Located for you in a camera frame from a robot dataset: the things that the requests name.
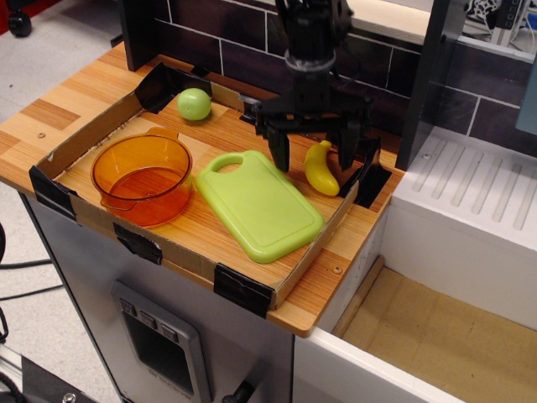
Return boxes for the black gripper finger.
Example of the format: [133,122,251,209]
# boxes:
[336,119,365,170]
[266,126,289,172]

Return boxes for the black floor cable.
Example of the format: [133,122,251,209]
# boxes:
[0,258,64,301]

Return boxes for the green toy apple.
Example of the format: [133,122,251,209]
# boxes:
[176,88,211,121]

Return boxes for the orange transparent plastic pot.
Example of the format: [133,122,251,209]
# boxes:
[91,128,193,228]

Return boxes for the grey toy oven front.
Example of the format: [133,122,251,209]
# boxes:
[23,197,294,402]

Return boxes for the white toy sink unit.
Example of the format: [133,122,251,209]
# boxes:
[293,128,536,402]

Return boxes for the black caster wheel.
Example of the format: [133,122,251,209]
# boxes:
[8,9,32,38]

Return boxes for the dark vertical post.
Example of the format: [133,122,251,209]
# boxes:
[395,1,467,170]

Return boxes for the cardboard fence with black tape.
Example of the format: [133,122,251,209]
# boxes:
[29,64,403,330]

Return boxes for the yellow toy banana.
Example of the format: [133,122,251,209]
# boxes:
[305,140,340,196]

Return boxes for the green plastic cutting board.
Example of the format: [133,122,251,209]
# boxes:
[196,150,325,264]

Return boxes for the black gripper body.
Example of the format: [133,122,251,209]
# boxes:
[253,58,373,139]

